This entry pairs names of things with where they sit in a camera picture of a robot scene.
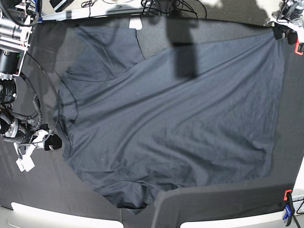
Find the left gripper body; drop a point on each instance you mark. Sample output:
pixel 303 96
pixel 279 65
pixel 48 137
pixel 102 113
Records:
pixel 281 32

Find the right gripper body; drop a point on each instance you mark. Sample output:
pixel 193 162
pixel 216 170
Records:
pixel 43 138

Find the dark grey t-shirt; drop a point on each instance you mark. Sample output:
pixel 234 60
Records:
pixel 189 116

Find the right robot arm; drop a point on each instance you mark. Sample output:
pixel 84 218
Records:
pixel 17 21

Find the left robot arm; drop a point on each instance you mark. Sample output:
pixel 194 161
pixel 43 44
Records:
pixel 291 8

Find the red clamp far right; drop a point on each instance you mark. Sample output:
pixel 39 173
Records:
pixel 299 48

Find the red blue clamp near right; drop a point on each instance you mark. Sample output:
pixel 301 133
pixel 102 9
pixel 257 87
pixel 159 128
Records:
pixel 289 209

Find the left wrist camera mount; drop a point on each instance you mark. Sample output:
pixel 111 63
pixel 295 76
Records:
pixel 294 23

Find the aluminium rail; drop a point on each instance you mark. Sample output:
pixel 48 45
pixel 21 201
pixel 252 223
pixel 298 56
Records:
pixel 90 13

